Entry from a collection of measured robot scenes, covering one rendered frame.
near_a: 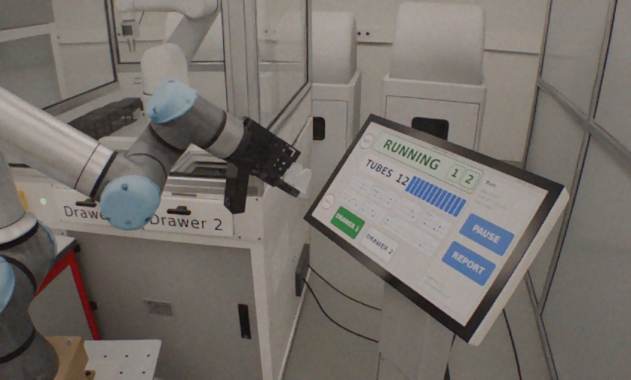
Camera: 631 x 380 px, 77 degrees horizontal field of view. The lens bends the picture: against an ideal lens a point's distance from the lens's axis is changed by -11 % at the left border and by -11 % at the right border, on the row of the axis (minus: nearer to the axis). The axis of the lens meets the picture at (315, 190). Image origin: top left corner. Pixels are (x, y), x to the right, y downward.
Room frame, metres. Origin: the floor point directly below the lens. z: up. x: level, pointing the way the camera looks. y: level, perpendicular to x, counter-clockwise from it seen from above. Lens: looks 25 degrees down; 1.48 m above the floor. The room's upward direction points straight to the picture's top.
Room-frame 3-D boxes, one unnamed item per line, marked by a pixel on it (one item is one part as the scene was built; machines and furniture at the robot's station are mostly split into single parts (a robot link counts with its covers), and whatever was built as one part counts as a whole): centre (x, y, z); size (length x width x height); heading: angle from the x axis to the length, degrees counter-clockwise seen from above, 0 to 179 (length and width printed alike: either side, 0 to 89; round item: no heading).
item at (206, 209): (1.14, 0.38, 0.87); 0.29 x 0.02 x 0.11; 82
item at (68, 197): (1.19, 0.69, 0.87); 0.29 x 0.02 x 0.11; 82
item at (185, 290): (1.65, 0.58, 0.40); 1.03 x 0.95 x 0.80; 82
